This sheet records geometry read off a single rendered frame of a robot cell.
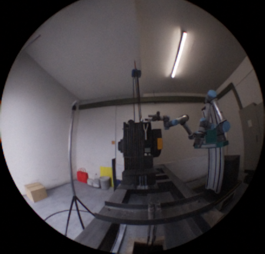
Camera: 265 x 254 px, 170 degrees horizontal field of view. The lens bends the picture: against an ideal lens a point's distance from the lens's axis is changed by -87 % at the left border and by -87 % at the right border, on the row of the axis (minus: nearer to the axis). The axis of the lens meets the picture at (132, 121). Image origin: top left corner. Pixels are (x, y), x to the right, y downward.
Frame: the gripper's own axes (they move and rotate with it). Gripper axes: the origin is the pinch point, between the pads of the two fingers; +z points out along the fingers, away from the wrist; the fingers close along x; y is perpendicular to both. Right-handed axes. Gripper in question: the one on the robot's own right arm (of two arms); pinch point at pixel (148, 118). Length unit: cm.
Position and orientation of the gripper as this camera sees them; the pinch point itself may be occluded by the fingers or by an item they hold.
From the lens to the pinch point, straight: 112.5
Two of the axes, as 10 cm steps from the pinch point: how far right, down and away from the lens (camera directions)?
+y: 0.7, 9.5, -3.0
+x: -1.9, 3.0, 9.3
